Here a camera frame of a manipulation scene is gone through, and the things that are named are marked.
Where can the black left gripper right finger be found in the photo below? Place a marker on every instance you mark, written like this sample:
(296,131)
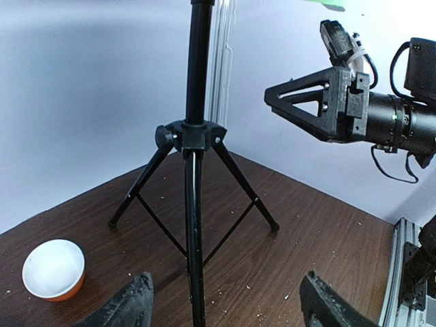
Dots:
(322,306)

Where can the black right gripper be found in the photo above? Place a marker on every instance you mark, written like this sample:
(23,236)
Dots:
(331,105)

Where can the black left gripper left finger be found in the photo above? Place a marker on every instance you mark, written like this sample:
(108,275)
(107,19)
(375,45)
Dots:
(132,305)

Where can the green sheet booklet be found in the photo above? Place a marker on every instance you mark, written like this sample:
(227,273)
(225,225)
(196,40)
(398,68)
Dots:
(334,5)

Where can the black music stand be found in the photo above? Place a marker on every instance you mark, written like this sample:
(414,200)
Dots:
(192,137)

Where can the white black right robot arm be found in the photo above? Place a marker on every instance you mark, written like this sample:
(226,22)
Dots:
(406,122)

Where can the white orange bowl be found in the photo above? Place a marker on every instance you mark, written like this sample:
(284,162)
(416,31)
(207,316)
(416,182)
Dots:
(54,271)

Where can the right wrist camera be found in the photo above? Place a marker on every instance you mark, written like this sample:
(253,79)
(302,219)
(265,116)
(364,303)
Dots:
(344,50)

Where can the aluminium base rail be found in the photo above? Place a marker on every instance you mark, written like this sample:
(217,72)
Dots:
(410,291)

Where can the right aluminium frame post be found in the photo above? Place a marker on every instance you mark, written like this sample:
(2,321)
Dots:
(221,64)

